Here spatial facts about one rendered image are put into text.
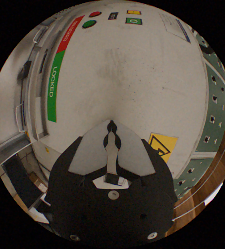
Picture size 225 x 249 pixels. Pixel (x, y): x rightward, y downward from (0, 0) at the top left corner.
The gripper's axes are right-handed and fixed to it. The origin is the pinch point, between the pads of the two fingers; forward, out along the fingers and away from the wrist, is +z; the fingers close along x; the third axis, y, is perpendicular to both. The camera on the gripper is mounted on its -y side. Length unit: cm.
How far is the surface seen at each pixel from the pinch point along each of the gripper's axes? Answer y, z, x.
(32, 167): 103, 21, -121
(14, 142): 11.1, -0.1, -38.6
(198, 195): 389, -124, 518
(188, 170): 41, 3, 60
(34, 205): 58, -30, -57
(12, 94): -6.1, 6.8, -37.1
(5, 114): -1.1, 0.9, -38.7
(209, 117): 2, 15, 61
